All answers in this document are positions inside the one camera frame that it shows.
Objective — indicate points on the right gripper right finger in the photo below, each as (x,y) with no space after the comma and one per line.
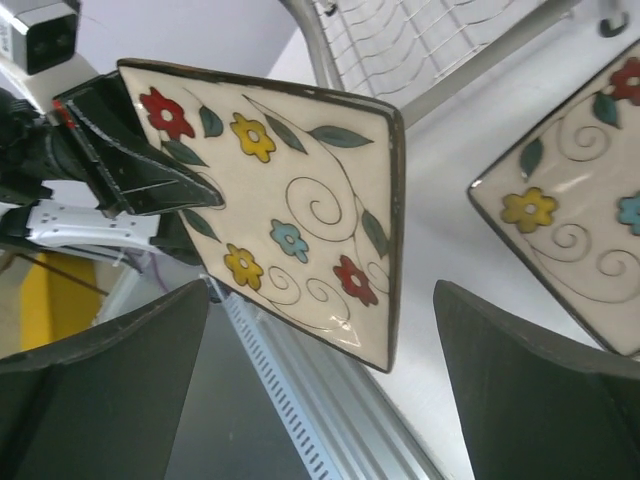
(534,404)

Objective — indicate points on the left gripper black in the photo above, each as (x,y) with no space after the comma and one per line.
(100,143)

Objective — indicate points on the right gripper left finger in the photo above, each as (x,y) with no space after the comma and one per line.
(105,403)

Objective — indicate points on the cream floral square plate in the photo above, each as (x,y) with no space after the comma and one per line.
(311,226)
(565,199)

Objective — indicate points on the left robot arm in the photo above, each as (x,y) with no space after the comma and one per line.
(73,221)

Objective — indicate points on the steel two-tier dish rack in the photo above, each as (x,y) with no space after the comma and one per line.
(418,54)

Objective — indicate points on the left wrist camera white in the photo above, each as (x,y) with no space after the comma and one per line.
(38,49)

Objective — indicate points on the aluminium mounting rail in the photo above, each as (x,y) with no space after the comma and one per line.
(360,434)

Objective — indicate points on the slotted cable duct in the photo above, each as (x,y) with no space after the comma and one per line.
(311,450)

